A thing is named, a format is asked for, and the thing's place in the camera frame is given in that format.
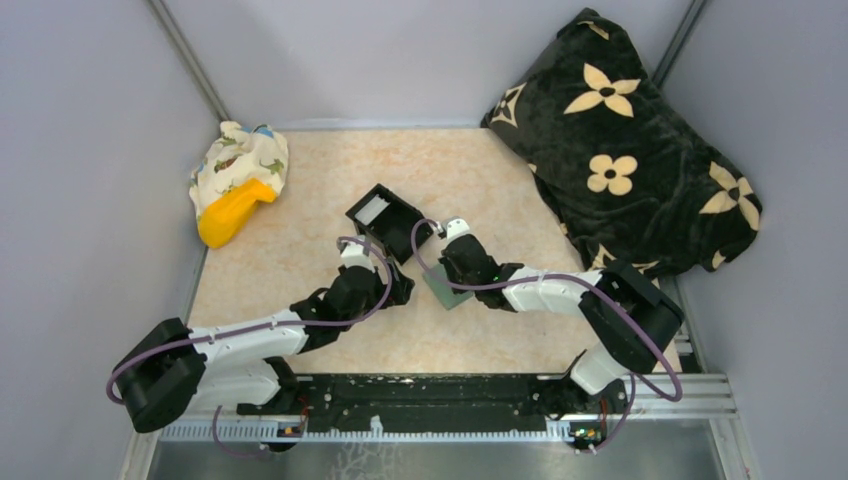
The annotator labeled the green card holder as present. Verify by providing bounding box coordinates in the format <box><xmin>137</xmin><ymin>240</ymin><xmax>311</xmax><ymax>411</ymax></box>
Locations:
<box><xmin>422</xmin><ymin>264</ymin><xmax>473</xmax><ymax>311</ymax></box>

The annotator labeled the black plastic box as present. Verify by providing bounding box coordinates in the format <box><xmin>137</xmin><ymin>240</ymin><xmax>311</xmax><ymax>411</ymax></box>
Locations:
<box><xmin>345</xmin><ymin>183</ymin><xmax>424</xmax><ymax>264</ymax></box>

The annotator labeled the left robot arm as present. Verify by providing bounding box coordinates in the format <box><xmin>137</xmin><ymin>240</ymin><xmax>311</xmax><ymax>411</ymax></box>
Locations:
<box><xmin>107</xmin><ymin>260</ymin><xmax>415</xmax><ymax>433</ymax></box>

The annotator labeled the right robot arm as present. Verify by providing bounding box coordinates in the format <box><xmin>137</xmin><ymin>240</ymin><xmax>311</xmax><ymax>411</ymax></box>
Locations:
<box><xmin>439</xmin><ymin>233</ymin><xmax>683</xmax><ymax>415</ymax></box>

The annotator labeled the white card in box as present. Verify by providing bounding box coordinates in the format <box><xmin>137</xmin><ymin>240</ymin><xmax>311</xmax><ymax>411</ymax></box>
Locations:
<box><xmin>354</xmin><ymin>195</ymin><xmax>390</xmax><ymax>225</ymax></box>

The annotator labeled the yellow plastic object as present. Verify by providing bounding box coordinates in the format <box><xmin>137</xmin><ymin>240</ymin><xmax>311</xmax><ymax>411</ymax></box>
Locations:
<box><xmin>197</xmin><ymin>179</ymin><xmax>278</xmax><ymax>249</ymax></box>

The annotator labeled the dinosaur print cloth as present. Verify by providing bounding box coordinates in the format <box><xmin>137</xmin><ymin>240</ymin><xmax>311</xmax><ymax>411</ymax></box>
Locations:
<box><xmin>189</xmin><ymin>121</ymin><xmax>289</xmax><ymax>216</ymax></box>

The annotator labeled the black floral blanket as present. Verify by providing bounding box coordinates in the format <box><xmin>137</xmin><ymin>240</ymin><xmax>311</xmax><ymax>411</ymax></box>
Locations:
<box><xmin>481</xmin><ymin>8</ymin><xmax>763</xmax><ymax>278</ymax></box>

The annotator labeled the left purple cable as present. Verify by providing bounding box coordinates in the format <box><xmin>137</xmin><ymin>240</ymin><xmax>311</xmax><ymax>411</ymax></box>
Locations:
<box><xmin>105</xmin><ymin>236</ymin><xmax>395</xmax><ymax>460</ymax></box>

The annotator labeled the purple cable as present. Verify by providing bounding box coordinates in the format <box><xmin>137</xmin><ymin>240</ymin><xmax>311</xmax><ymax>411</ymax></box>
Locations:
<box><xmin>409</xmin><ymin>219</ymin><xmax>685</xmax><ymax>455</ymax></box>
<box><xmin>105</xmin><ymin>236</ymin><xmax>395</xmax><ymax>460</ymax></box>

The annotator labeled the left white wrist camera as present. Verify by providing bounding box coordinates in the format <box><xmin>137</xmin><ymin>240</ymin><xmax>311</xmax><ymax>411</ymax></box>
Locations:
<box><xmin>337</xmin><ymin>235</ymin><xmax>375</xmax><ymax>272</ymax></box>

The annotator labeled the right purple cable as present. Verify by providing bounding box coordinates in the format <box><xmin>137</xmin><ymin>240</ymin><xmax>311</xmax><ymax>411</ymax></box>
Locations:
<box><xmin>409</xmin><ymin>219</ymin><xmax>685</xmax><ymax>455</ymax></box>

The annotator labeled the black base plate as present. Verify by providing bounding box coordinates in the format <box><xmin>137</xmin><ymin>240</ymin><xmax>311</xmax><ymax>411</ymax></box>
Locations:
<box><xmin>236</xmin><ymin>374</ymin><xmax>627</xmax><ymax>434</ymax></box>

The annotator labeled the aluminium frame rail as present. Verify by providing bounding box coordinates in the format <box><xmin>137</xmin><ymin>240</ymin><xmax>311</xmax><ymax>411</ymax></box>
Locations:
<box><xmin>156</xmin><ymin>374</ymin><xmax>737</xmax><ymax>445</ymax></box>

